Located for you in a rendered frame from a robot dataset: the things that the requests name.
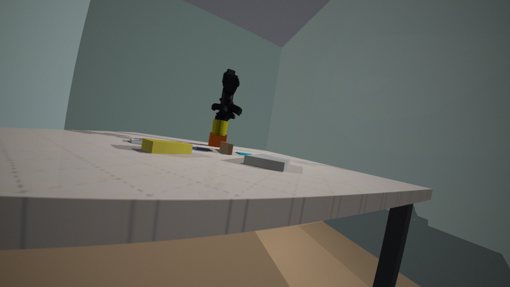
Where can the yellow flat block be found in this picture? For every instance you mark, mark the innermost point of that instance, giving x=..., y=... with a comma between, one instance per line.
x=167, y=147

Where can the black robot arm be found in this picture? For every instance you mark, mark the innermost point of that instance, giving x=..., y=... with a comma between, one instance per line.
x=230, y=84

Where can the brown wooden plank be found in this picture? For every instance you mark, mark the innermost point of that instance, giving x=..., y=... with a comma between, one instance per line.
x=226, y=147

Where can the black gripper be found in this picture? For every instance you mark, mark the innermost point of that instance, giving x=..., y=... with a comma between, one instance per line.
x=224, y=113

